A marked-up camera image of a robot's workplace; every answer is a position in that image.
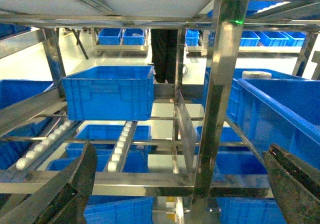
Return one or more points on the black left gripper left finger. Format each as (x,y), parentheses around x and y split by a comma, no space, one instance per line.
(63,199)

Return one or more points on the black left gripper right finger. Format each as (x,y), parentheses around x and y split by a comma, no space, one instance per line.
(295,185)

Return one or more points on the stainless steel shelf rack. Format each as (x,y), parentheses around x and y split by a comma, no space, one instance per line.
(229,19)

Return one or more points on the blue bin upper right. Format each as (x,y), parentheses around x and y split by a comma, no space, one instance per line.
(282,110)

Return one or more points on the blue crate on shelf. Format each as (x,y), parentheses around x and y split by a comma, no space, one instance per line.
(110,93)

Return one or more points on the person in black trousers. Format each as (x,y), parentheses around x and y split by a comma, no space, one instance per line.
(164,54)

